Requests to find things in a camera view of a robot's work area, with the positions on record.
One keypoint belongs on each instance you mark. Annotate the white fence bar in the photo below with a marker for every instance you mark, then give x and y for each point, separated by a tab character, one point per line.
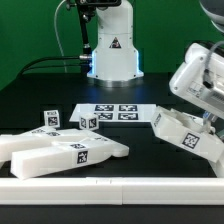
219	169
112	191

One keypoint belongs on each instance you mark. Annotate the small white tagged cube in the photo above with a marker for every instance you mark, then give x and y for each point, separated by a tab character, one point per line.
88	121

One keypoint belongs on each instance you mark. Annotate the white chair seat part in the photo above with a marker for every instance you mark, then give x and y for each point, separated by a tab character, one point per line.
183	131

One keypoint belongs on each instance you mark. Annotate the small white tagged nut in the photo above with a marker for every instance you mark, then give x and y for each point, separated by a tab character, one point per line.
51	118

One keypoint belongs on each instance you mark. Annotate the white front fence bar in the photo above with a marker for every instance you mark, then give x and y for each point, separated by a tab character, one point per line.
112	191

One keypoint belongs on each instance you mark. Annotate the white marker sheet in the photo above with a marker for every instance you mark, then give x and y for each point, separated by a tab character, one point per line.
116	112

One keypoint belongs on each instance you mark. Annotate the white right fence bar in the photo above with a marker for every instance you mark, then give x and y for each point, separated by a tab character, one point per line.
219	169

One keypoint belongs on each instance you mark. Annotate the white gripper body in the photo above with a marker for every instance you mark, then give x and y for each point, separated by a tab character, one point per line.
199	83

